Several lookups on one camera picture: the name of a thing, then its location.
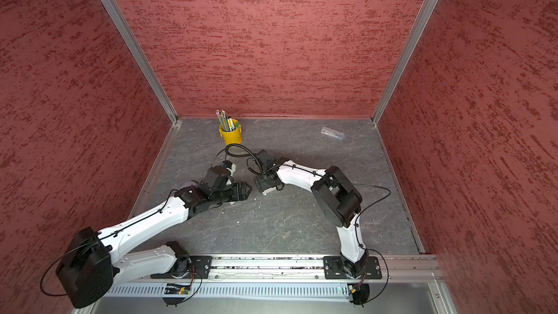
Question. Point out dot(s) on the bundle of coloured pencils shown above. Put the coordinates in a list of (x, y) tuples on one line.
[(224, 119)]

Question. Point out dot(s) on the left aluminium corner post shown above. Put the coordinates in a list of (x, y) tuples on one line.
[(141, 59)]

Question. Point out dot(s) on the white slotted cable duct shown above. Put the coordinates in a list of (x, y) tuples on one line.
[(307, 291)]

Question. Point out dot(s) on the clear plastic pencil case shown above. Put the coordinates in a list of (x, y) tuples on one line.
[(332, 133)]

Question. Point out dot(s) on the aluminium corner post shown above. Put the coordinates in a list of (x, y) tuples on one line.
[(417, 29), (141, 59)]

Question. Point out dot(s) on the yellow pencil cup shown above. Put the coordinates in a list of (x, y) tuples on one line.
[(232, 132)]

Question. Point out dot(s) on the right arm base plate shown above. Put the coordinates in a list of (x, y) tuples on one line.
[(340, 268)]

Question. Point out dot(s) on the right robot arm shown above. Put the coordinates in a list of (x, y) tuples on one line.
[(338, 199)]

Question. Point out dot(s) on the aluminium front rail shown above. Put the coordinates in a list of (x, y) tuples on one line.
[(276, 268)]

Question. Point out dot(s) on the right aluminium corner post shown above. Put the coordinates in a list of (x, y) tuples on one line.
[(417, 29)]

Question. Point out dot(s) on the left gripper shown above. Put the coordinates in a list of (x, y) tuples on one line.
[(243, 191)]

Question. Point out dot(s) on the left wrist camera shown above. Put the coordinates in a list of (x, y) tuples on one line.
[(229, 166)]

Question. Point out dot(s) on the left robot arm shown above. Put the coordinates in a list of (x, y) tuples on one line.
[(97, 261)]

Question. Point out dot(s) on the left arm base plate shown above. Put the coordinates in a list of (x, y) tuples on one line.
[(188, 267)]

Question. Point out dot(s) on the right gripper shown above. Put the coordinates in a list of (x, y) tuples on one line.
[(261, 184)]

